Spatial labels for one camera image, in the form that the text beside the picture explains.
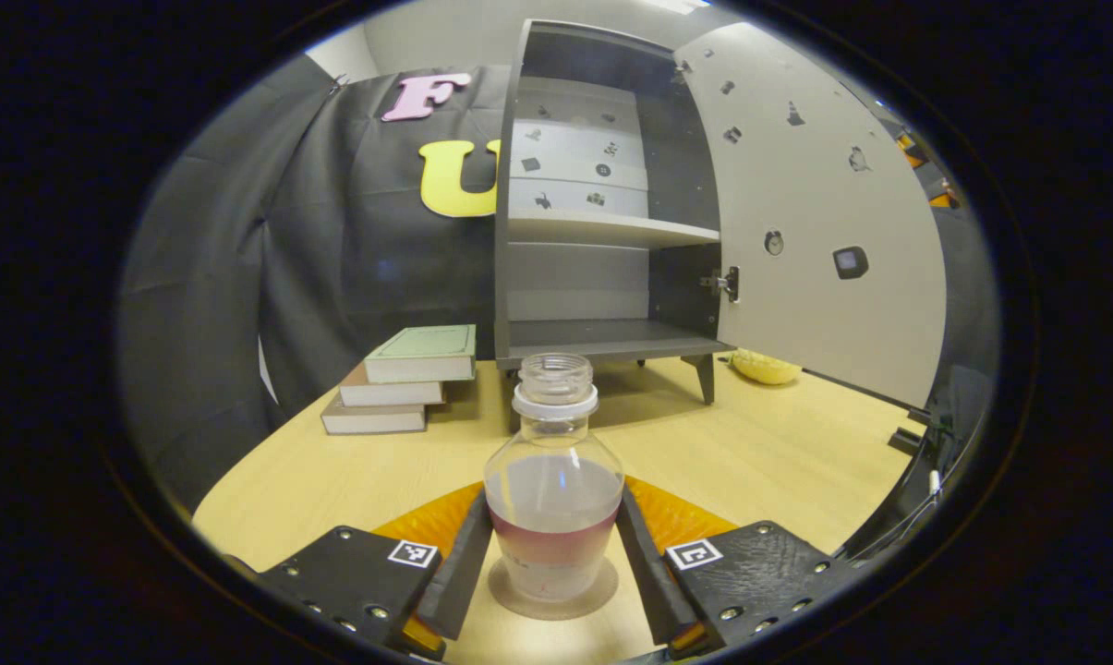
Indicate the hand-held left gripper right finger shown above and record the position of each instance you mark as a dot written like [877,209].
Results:
[653,582]

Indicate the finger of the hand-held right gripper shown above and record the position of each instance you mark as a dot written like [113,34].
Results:
[944,198]
[907,143]

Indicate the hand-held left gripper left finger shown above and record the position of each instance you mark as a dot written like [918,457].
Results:
[454,577]

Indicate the clear plastic bottle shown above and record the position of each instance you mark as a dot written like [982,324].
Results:
[553,489]

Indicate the light grey cabinet door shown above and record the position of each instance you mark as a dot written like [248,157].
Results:
[815,332]

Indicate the dark grey cabinet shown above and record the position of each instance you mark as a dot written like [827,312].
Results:
[602,337]

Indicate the metal door hinge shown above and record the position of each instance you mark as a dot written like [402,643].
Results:
[683,68]
[724,284]

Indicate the green hardcover book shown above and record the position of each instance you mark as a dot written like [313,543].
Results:
[422,351]

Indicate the yellow sponge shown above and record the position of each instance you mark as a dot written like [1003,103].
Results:
[767,368]

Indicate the ceiling light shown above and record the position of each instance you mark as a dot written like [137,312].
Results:
[676,5]

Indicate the black backdrop cloth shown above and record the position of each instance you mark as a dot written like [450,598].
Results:
[334,259]

